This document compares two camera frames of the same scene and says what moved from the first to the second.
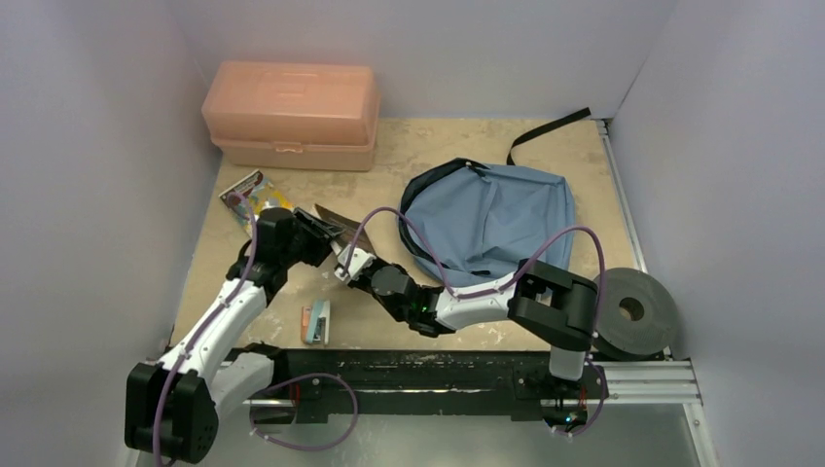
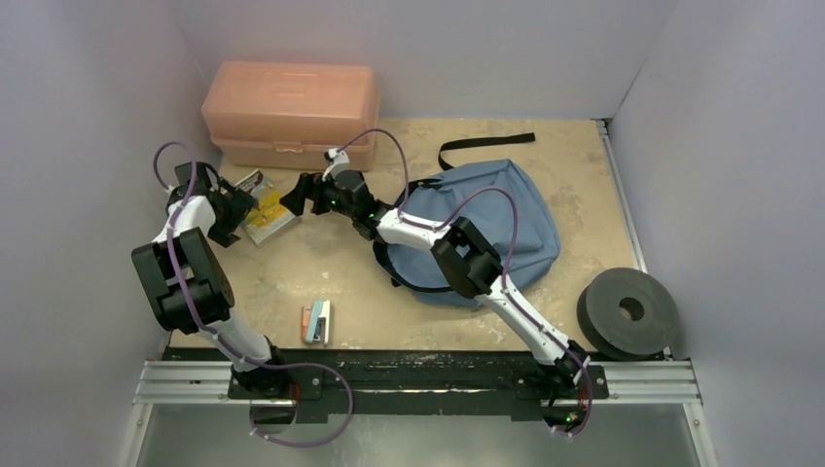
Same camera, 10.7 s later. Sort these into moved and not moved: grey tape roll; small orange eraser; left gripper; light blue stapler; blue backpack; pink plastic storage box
Moved: blue backpack; left gripper
Not moved: grey tape roll; light blue stapler; pink plastic storage box; small orange eraser
